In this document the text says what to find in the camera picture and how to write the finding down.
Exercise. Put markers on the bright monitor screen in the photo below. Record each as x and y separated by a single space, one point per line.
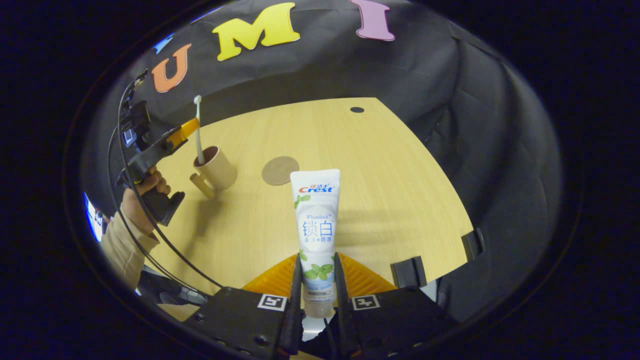
92 220

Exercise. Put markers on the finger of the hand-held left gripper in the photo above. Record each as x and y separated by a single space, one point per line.
182 131

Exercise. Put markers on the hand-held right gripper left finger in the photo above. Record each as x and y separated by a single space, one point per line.
295 305

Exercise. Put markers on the round brown coaster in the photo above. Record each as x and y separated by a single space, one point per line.
280 171

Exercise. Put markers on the black desk edge clamp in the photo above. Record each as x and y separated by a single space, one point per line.
407 272
472 245

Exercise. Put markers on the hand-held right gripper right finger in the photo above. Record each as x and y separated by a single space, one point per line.
341 305

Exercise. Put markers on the white toothbrush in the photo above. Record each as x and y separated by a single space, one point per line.
198 135

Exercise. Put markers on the wooden desktop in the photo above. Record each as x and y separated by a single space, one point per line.
390 190

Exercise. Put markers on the white toothpaste tube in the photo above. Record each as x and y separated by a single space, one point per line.
316 225

